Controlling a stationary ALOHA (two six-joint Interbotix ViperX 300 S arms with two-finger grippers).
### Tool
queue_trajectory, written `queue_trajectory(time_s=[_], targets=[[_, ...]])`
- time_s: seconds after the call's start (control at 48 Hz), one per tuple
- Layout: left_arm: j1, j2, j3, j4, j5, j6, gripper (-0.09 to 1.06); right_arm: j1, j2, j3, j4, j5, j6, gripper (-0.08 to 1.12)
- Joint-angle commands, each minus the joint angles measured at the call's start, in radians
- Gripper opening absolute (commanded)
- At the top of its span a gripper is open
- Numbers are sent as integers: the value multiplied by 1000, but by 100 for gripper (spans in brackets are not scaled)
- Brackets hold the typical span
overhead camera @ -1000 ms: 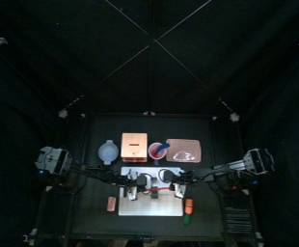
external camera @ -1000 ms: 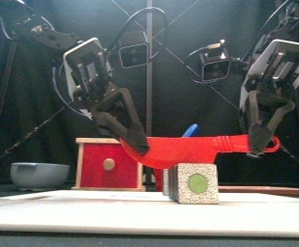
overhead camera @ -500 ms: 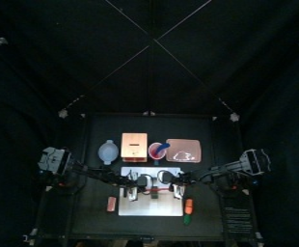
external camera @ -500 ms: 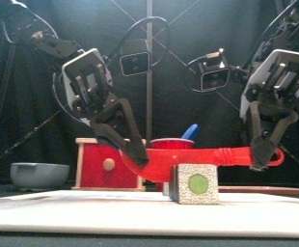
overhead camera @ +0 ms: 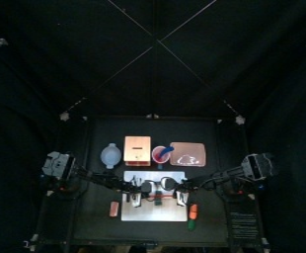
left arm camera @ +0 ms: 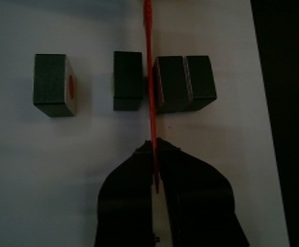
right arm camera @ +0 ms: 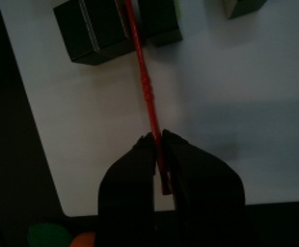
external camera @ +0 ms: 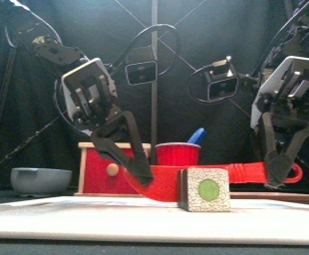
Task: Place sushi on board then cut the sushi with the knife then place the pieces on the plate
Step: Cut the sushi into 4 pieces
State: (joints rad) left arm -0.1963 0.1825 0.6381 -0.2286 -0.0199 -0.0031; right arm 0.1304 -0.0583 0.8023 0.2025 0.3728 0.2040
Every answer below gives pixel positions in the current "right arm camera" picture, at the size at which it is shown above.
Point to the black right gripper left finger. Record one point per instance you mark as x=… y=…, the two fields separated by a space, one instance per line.
x=126 y=193

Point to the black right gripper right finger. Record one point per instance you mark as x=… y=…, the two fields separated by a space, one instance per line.
x=208 y=199

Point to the red toy knife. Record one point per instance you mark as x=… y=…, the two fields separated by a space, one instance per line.
x=147 y=93

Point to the white cutting board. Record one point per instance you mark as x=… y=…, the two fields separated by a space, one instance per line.
x=225 y=106

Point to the dark seaweed sushi roll piece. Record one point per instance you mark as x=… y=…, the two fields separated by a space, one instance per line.
x=244 y=7
x=97 y=30
x=159 y=20

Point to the orange round toy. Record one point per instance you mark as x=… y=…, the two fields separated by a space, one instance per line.
x=85 y=240

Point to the green round toy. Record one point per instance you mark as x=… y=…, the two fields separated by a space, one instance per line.
x=49 y=235

